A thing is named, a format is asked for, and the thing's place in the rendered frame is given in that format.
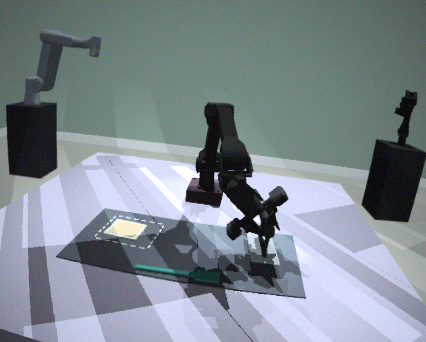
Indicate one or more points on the white square tile with dark blue centre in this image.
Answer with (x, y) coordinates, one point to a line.
(125, 230)

